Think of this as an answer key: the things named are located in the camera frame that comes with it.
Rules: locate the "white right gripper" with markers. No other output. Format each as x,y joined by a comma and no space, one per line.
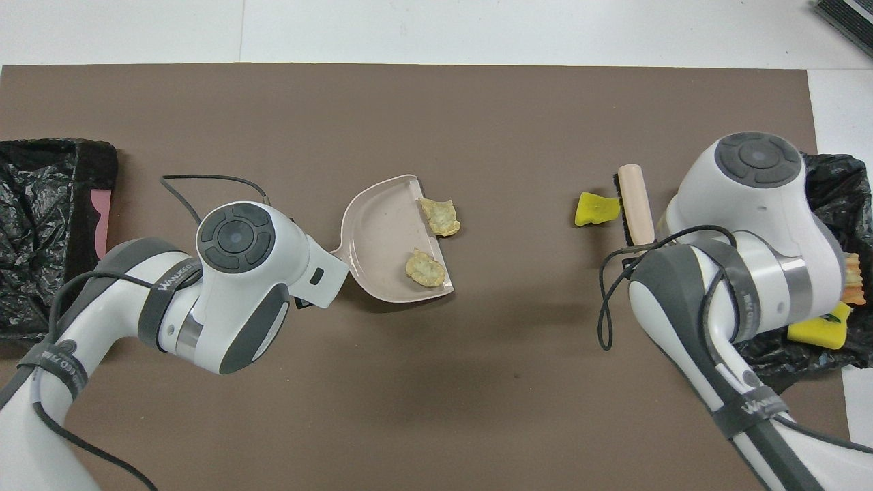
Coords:
670,218

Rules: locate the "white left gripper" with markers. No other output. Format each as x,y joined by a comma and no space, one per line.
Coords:
324,273

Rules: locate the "beige hand brush black bristles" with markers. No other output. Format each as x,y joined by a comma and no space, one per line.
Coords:
634,198

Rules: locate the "beige plastic dustpan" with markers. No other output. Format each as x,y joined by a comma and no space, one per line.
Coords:
382,232

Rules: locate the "orange toy croissant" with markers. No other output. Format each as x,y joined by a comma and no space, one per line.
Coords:
425,267
854,279

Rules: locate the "cream foam chunk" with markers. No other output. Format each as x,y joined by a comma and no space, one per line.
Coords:
440,217

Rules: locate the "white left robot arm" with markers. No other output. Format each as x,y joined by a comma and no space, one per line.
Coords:
252,300

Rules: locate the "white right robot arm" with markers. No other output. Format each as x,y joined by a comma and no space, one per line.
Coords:
750,218

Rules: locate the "black plastic trash bag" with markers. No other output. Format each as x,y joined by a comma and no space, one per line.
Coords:
34,204
839,184

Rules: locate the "pink plastic bin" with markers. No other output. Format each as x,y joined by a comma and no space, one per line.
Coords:
101,218

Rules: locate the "brown table mat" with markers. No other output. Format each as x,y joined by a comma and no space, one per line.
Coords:
477,375

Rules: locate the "grey ribbed metal block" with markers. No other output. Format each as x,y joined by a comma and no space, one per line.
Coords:
852,17

